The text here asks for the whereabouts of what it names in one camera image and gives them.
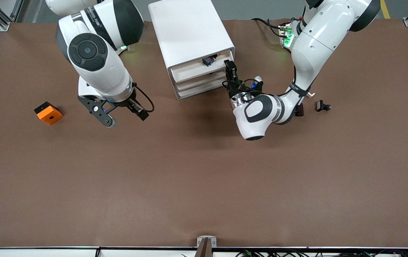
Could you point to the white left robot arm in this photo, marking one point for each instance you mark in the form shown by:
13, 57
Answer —
314, 46

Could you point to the small black switch part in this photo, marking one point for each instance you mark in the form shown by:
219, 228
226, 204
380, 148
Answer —
322, 106

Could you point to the brown wooden post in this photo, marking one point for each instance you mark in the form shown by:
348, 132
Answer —
204, 250

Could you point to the grey metal bracket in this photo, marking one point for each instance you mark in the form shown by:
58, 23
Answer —
201, 240

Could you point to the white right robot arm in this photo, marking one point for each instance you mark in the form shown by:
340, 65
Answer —
100, 64

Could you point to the white drawer cabinet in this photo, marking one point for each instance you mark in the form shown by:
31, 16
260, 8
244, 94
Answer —
189, 32

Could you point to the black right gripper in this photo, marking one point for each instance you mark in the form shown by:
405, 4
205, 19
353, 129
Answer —
131, 104

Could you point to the white edge rail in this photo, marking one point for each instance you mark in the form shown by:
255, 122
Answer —
46, 253

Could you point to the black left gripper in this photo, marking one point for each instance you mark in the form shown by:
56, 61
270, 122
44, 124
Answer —
233, 90

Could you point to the orange and black button box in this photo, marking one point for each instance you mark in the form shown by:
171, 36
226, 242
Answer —
50, 116

